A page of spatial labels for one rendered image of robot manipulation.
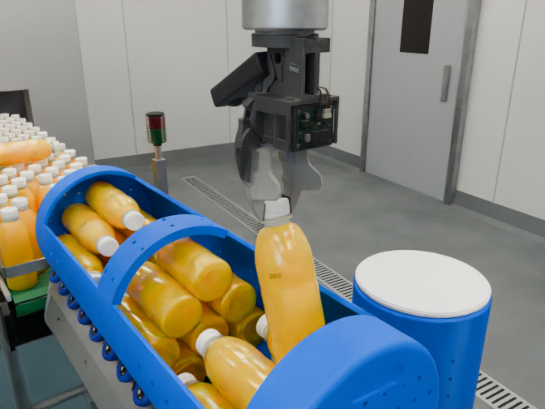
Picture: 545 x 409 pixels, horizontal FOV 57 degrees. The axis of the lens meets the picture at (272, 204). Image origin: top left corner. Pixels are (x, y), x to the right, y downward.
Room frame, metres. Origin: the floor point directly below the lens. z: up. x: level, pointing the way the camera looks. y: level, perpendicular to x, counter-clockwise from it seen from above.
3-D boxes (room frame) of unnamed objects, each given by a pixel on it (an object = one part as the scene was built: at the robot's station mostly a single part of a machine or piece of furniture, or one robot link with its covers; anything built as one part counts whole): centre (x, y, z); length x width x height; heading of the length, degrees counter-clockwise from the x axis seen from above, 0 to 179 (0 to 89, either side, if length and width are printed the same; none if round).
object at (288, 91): (0.55, -0.02, 1.48); 0.09 x 0.08 x 0.12; 37
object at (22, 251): (1.15, 0.65, 1.00); 0.07 x 0.07 x 0.19
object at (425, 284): (0.94, -0.32, 1.03); 0.28 x 0.28 x 0.01
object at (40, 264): (1.22, 0.50, 0.96); 0.40 x 0.01 x 0.03; 127
